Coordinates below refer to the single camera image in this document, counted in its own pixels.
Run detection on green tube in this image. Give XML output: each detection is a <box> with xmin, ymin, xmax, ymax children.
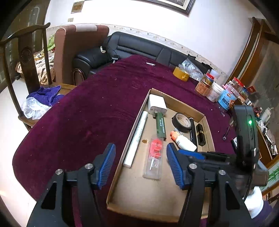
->
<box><xmin>154</xmin><ymin>111</ymin><xmax>167</xmax><ymax>140</ymax></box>

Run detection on brown armchair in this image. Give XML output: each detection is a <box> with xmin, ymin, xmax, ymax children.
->
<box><xmin>53</xmin><ymin>24</ymin><xmax>110</xmax><ymax>86</ymax></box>

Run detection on clutter of small tools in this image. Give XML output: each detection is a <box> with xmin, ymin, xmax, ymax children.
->
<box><xmin>254</xmin><ymin>105</ymin><xmax>279</xmax><ymax>155</ymax></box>

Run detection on white jar with pink label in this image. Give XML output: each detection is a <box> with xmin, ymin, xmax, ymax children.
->
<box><xmin>207</xmin><ymin>82</ymin><xmax>225</xmax><ymax>103</ymax></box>

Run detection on clear jar with red lid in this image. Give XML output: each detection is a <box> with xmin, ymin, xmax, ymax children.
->
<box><xmin>227</xmin><ymin>77</ymin><xmax>244</xmax><ymax>96</ymax></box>

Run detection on clear plastic bag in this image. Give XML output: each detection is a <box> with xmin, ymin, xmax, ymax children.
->
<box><xmin>178</xmin><ymin>58</ymin><xmax>205</xmax><ymax>82</ymax></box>

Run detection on white adapter with cable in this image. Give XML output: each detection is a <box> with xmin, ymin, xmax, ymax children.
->
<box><xmin>100</xmin><ymin>46</ymin><xmax>120</xmax><ymax>61</ymax></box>

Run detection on jar with blue label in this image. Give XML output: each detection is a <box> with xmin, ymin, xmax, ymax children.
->
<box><xmin>218</xmin><ymin>89</ymin><xmax>239</xmax><ymax>111</ymax></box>

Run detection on black leather sofa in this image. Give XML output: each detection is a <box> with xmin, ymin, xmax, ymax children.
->
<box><xmin>73</xmin><ymin>31</ymin><xmax>218</xmax><ymax>81</ymax></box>

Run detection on dark wooden chair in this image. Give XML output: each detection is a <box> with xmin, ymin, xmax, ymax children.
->
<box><xmin>0</xmin><ymin>22</ymin><xmax>77</xmax><ymax>132</ymax></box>

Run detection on white bottle with orange cap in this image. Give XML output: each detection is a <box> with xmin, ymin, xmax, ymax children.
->
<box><xmin>170</xmin><ymin>130</ymin><xmax>197</xmax><ymax>152</ymax></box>

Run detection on white marker pen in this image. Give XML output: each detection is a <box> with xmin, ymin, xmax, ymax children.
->
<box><xmin>122</xmin><ymin>111</ymin><xmax>149</xmax><ymax>168</ymax></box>

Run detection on maroon tablecloth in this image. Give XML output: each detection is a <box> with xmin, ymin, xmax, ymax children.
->
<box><xmin>13</xmin><ymin>54</ymin><xmax>239</xmax><ymax>227</ymax></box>

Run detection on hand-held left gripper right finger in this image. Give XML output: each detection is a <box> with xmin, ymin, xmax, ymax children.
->
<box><xmin>167</xmin><ymin>143</ymin><xmax>256</xmax><ymax>227</ymax></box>

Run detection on clear plastic blister pack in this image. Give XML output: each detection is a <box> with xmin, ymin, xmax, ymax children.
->
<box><xmin>142</xmin><ymin>137</ymin><xmax>164</xmax><ymax>180</ymax></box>

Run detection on green cloth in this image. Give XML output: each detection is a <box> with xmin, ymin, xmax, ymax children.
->
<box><xmin>47</xmin><ymin>34</ymin><xmax>56</xmax><ymax>52</ymax></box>

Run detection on white charger plug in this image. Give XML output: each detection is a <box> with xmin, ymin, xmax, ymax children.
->
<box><xmin>147</xmin><ymin>94</ymin><xmax>168</xmax><ymax>115</ymax></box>

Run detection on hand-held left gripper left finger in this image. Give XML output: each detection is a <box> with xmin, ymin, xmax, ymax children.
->
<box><xmin>26</xmin><ymin>143</ymin><xmax>116</xmax><ymax>227</ymax></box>

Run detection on shallow cardboard box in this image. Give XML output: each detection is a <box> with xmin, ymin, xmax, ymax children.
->
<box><xmin>106</xmin><ymin>88</ymin><xmax>217</xmax><ymax>220</ymax></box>

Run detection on yellow tape roll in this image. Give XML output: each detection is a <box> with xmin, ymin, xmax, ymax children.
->
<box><xmin>173</xmin><ymin>67</ymin><xmax>190</xmax><ymax>82</ymax></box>

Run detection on purple cloth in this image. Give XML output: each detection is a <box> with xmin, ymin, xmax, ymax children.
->
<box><xmin>27</xmin><ymin>85</ymin><xmax>65</xmax><ymax>107</ymax></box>

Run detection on black marker with red cap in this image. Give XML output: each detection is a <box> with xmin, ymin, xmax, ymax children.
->
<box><xmin>189</xmin><ymin>118</ymin><xmax>198</xmax><ymax>147</ymax></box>

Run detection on black tape roll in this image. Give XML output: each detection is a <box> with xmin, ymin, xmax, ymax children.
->
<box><xmin>171</xmin><ymin>113</ymin><xmax>193</xmax><ymax>133</ymax></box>

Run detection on small gold wall plaque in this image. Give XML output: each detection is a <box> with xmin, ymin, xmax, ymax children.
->
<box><xmin>71</xmin><ymin>2</ymin><xmax>84</xmax><ymax>14</ymax></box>

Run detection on black lipstick tube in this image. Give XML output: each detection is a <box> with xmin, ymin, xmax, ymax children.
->
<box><xmin>195</xmin><ymin>123</ymin><xmax>206</xmax><ymax>147</ymax></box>

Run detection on orange plastic jar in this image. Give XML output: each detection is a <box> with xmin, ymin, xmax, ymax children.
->
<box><xmin>195</xmin><ymin>74</ymin><xmax>215</xmax><ymax>97</ymax></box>

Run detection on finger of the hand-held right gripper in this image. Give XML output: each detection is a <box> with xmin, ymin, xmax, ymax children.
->
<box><xmin>178</xmin><ymin>149</ymin><xmax>238</xmax><ymax>164</ymax></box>

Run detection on person's right forearm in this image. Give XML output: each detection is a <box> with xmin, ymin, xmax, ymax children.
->
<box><xmin>244</xmin><ymin>187</ymin><xmax>275</xmax><ymax>227</ymax></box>

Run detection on crumpled clear plastic sheet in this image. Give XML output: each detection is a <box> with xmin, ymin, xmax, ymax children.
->
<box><xmin>21</xmin><ymin>97</ymin><xmax>52</xmax><ymax>120</ymax></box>

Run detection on leaf-patterned cushion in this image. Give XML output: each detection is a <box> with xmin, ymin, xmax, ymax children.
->
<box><xmin>15</xmin><ymin>52</ymin><xmax>55</xmax><ymax>86</ymax></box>

